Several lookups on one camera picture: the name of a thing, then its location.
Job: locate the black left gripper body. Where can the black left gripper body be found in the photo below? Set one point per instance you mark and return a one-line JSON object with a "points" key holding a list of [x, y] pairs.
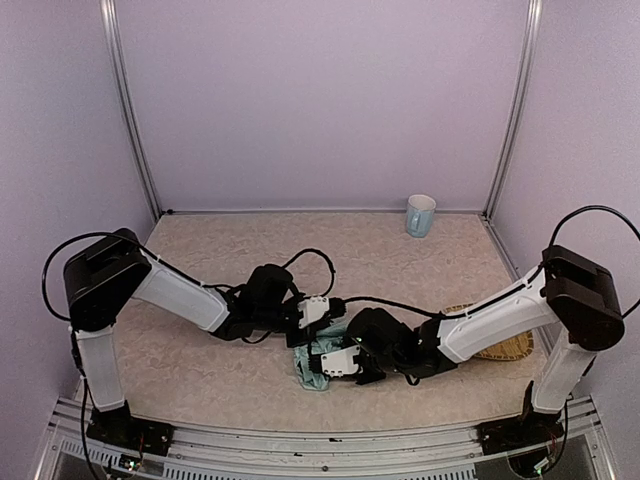
{"points": [[304, 336]]}

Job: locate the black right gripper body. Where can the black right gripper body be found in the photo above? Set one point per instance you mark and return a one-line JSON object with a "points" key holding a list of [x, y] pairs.
{"points": [[370, 373]]}

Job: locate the mint green black umbrella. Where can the mint green black umbrella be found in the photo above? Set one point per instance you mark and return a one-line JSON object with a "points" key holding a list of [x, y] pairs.
{"points": [[307, 358]]}

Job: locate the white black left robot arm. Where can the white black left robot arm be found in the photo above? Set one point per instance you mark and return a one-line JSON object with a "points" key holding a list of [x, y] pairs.
{"points": [[115, 272]]}

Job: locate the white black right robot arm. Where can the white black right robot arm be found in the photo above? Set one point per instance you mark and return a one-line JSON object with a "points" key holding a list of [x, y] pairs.
{"points": [[566, 289]]}

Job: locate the woven bamboo tray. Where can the woven bamboo tray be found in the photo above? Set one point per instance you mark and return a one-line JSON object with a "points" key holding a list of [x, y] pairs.
{"points": [[505, 347]]}

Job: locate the light blue ceramic mug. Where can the light blue ceramic mug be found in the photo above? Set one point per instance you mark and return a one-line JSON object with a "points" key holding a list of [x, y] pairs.
{"points": [[420, 215]]}

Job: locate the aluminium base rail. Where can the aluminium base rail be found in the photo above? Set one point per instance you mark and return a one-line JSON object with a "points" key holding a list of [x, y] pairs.
{"points": [[198, 452]]}

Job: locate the grey aluminium left post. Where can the grey aluminium left post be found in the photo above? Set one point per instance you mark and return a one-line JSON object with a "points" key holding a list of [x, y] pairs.
{"points": [[110, 22]]}

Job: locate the grey aluminium frame post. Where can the grey aluminium frame post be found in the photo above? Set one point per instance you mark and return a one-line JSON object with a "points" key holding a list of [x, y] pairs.
{"points": [[517, 107]]}

